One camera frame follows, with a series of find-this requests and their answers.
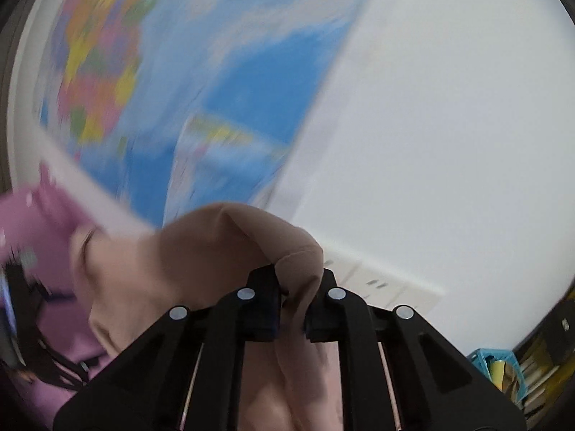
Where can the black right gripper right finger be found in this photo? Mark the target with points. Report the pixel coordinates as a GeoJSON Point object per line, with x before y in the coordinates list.
{"type": "Point", "coordinates": [398, 372]}

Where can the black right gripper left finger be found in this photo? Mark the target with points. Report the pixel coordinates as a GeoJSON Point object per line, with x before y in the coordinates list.
{"type": "Point", "coordinates": [185, 371]}

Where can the dusty pink jacket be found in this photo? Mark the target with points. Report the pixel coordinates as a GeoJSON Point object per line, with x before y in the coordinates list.
{"type": "Point", "coordinates": [128, 282]}

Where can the blue perforated plastic basket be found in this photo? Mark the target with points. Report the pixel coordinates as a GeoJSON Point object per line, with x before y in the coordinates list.
{"type": "Point", "coordinates": [502, 369]}

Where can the pink floral bed sheet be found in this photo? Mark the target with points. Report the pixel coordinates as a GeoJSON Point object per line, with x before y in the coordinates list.
{"type": "Point", "coordinates": [37, 222]}

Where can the white wall socket panel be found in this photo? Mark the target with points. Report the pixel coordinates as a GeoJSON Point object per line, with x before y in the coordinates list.
{"type": "Point", "coordinates": [378, 288]}

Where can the colourful wall map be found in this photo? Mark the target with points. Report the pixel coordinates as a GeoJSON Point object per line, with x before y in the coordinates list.
{"type": "Point", "coordinates": [170, 105]}

